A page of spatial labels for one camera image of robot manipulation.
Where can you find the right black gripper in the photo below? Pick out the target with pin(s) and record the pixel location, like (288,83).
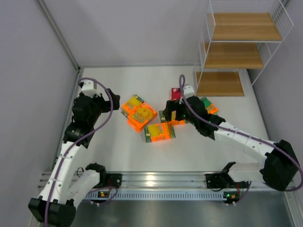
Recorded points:
(170,111)

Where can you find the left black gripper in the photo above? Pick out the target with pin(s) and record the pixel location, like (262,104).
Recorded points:
(104,101)

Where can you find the yellow sponge pack green box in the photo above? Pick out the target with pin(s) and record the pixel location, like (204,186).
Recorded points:
(158,132)

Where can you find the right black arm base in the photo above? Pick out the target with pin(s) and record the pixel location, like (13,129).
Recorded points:
(219,181)

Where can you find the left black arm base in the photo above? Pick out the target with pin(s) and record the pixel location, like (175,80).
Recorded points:
(114,180)

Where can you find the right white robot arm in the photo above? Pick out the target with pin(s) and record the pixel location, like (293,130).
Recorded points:
(275,162)

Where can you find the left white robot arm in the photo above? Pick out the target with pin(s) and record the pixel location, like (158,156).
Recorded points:
(57,203)

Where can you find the bottom wooden shelf board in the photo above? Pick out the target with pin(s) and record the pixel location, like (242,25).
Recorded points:
(219,84)

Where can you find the wooden shelf board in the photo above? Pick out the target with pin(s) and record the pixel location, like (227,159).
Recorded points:
(245,27)
(219,84)
(223,55)

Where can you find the middle wooden shelf board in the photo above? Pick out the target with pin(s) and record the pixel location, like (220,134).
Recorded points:
(223,55)

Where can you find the top wooden shelf board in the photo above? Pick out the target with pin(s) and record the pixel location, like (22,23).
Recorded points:
(245,27)

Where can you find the pink Scrub Mommy box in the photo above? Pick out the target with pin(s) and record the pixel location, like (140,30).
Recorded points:
(175,94)

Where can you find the Sponge Daddy yellow sponge box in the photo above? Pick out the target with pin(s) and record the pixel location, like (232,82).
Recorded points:
(131,105)

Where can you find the Scrub Daddy orange box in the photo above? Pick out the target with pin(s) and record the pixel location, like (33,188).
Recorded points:
(141,117)

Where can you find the green sponge orange pack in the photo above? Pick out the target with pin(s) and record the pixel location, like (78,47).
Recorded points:
(210,107)

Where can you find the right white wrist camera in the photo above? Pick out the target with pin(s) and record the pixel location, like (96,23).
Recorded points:
(186,92)

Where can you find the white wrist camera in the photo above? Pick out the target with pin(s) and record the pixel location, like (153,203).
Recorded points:
(186,92)
(89,88)

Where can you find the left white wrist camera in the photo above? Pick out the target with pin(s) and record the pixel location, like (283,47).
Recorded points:
(89,88)

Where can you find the aluminium mounting rail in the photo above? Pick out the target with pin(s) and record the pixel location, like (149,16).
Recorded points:
(168,180)

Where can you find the slotted grey cable duct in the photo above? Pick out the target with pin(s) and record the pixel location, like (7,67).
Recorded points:
(162,196)

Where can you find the white wire shelf frame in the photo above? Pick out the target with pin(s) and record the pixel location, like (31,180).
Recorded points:
(267,49)

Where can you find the corner aluminium frame post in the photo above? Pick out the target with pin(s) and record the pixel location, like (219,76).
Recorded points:
(57,32)

